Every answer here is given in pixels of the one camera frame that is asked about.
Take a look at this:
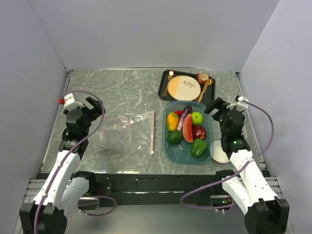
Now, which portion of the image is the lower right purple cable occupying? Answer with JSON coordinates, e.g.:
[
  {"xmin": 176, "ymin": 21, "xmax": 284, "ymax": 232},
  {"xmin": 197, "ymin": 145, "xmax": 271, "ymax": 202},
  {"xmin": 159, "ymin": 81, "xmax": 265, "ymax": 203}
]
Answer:
[{"xmin": 209, "ymin": 195, "xmax": 242, "ymax": 215}]

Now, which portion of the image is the green lime toy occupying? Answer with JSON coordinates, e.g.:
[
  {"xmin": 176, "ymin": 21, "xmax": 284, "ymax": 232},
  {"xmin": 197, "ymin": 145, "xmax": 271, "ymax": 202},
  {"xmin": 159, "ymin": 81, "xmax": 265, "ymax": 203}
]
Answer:
[{"xmin": 167, "ymin": 130, "xmax": 183, "ymax": 144}]

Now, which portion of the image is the watermelon slice toy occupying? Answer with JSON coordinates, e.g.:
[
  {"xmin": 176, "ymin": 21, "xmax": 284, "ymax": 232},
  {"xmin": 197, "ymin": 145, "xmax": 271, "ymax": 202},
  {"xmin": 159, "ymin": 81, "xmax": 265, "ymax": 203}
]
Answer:
[{"xmin": 182, "ymin": 114, "xmax": 194, "ymax": 143}]

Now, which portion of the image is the gold spoon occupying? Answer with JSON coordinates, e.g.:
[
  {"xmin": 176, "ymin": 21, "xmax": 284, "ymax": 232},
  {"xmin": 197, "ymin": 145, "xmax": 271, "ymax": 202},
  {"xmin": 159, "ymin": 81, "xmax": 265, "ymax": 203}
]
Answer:
[{"xmin": 197, "ymin": 78, "xmax": 214, "ymax": 102}]

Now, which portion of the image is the white bowl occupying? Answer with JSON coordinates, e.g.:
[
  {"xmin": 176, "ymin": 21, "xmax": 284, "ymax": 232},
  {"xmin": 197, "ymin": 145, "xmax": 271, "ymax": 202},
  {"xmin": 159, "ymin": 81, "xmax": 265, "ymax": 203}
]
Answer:
[{"xmin": 210, "ymin": 140, "xmax": 230, "ymax": 164}]

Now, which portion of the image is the red apple toy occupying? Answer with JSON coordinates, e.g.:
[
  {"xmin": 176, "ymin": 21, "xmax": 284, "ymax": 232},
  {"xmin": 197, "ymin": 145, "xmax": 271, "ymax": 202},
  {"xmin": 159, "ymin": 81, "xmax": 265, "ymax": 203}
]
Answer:
[{"xmin": 192, "ymin": 125, "xmax": 206, "ymax": 140}]

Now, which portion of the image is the green apple toy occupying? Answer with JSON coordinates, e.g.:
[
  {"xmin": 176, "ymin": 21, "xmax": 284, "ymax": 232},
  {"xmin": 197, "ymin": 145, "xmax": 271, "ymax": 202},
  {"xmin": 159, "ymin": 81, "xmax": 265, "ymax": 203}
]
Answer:
[{"xmin": 191, "ymin": 112, "xmax": 204, "ymax": 125}]

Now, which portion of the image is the green bell pepper toy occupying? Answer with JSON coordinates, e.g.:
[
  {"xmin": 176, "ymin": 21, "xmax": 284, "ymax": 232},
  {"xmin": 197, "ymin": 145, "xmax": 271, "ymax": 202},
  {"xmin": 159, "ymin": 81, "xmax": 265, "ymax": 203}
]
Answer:
[{"xmin": 191, "ymin": 138, "xmax": 208, "ymax": 158}]

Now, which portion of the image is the cream orange plate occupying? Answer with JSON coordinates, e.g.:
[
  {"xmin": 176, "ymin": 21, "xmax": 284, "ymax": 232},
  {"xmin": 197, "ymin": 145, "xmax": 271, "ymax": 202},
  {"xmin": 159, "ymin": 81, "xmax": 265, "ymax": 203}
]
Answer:
[{"xmin": 168, "ymin": 76, "xmax": 201, "ymax": 101}]

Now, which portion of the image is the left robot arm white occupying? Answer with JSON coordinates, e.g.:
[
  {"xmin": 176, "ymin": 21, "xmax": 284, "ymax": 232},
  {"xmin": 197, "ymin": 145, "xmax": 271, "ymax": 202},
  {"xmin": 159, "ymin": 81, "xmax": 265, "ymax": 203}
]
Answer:
[{"xmin": 19, "ymin": 93, "xmax": 105, "ymax": 234}]

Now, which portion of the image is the teal plastic food container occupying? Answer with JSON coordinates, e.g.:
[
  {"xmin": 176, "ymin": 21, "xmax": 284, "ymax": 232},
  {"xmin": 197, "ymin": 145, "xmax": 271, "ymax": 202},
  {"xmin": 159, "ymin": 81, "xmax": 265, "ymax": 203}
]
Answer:
[{"xmin": 162, "ymin": 101, "xmax": 213, "ymax": 165}]

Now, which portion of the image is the black base frame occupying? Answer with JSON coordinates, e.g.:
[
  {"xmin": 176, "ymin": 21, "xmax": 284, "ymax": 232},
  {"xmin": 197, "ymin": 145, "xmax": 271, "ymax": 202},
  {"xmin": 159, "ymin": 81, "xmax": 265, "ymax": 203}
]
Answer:
[{"xmin": 71, "ymin": 170, "xmax": 229, "ymax": 207}]

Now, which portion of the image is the clear zip top bag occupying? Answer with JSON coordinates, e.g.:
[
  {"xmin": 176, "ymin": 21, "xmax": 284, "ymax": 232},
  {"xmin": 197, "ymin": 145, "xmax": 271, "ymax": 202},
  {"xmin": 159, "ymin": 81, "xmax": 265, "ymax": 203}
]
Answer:
[{"xmin": 94, "ymin": 111, "xmax": 155, "ymax": 156}]

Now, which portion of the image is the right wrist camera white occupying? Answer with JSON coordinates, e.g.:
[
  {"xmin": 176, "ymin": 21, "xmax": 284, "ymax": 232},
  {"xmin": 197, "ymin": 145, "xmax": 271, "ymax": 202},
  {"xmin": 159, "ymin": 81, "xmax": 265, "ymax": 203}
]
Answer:
[{"xmin": 227, "ymin": 96, "xmax": 249, "ymax": 112}]

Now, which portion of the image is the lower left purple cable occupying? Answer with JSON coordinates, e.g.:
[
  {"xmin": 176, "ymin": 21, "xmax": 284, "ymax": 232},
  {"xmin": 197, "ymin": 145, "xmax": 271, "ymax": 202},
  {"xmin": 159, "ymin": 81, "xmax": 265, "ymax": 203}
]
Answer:
[{"xmin": 78, "ymin": 195, "xmax": 117, "ymax": 217}]

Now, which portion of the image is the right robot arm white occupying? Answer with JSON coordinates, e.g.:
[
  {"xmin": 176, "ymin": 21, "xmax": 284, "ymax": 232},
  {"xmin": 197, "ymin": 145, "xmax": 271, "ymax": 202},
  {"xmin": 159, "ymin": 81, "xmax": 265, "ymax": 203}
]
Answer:
[{"xmin": 205, "ymin": 96, "xmax": 290, "ymax": 234}]

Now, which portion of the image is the red chili toy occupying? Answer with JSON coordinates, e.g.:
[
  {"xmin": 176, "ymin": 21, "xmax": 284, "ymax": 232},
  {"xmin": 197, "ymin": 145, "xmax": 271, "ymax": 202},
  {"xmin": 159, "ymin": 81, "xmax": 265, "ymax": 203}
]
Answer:
[{"xmin": 175, "ymin": 110, "xmax": 183, "ymax": 116}]

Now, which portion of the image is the yellow green mango toy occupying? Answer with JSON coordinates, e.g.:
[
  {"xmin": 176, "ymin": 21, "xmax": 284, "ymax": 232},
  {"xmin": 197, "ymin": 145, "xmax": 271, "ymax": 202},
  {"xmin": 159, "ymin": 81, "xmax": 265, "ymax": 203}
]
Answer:
[{"xmin": 167, "ymin": 112, "xmax": 179, "ymax": 132}]

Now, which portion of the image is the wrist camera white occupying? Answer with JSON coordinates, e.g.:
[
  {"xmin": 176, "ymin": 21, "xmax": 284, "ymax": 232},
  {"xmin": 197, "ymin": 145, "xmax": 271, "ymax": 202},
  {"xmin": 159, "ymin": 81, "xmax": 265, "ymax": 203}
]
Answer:
[
  {"xmin": 58, "ymin": 93, "xmax": 84, "ymax": 111},
  {"xmin": 227, "ymin": 96, "xmax": 249, "ymax": 112}
]

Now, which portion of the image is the gold fork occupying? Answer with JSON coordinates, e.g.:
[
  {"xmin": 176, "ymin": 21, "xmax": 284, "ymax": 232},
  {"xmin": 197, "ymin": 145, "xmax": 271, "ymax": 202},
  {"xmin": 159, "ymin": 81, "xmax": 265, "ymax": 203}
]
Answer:
[{"xmin": 163, "ymin": 72, "xmax": 173, "ymax": 97}]

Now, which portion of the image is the orange small cup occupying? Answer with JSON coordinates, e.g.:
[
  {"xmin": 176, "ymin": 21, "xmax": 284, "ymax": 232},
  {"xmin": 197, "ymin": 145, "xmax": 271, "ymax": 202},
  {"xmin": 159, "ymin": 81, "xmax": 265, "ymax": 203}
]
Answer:
[{"xmin": 196, "ymin": 73, "xmax": 209, "ymax": 85}]

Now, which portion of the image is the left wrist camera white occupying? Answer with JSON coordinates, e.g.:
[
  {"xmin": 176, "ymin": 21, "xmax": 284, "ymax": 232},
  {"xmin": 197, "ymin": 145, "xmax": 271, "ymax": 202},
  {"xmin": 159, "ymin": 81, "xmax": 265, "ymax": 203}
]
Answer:
[{"xmin": 58, "ymin": 93, "xmax": 84, "ymax": 111}]

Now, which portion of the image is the black serving tray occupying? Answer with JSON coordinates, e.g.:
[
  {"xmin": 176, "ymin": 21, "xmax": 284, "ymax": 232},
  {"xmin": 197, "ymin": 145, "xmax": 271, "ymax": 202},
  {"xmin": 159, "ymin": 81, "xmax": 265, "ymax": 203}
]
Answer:
[{"xmin": 158, "ymin": 70, "xmax": 215, "ymax": 105}]

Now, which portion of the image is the purple eggplant toy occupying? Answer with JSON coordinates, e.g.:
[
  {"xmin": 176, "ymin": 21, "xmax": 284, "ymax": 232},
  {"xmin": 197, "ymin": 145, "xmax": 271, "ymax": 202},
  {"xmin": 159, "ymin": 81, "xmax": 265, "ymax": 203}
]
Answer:
[{"xmin": 177, "ymin": 105, "xmax": 192, "ymax": 131}]

